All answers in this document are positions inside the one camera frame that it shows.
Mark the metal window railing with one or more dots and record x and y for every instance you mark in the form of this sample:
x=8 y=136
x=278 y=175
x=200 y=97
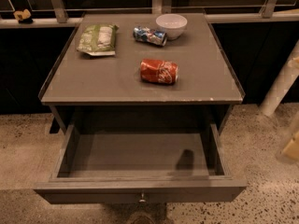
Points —
x=64 y=12

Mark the crushed red cola can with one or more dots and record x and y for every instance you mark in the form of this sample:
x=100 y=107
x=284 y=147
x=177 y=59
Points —
x=158 y=71

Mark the crushed blue soda can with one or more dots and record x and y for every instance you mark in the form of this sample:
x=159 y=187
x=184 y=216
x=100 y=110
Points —
x=148 y=35

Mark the grey top drawer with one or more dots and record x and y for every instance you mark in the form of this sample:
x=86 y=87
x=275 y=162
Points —
x=115 y=165

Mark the white diagonal post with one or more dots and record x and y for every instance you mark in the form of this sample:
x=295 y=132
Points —
x=283 y=82

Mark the green snack bag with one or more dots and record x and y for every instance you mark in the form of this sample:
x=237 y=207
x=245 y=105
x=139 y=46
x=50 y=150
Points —
x=98 y=40

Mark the white bowl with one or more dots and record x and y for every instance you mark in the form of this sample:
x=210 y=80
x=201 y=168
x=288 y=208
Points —
x=172 y=24

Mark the small yellow toy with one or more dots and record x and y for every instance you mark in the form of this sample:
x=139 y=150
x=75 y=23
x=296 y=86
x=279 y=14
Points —
x=23 y=16

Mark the grey wooden cabinet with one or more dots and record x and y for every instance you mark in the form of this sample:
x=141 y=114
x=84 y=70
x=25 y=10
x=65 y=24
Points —
x=204 y=75

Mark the metal drawer knob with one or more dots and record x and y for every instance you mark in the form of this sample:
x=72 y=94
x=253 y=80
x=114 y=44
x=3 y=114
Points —
x=143 y=198

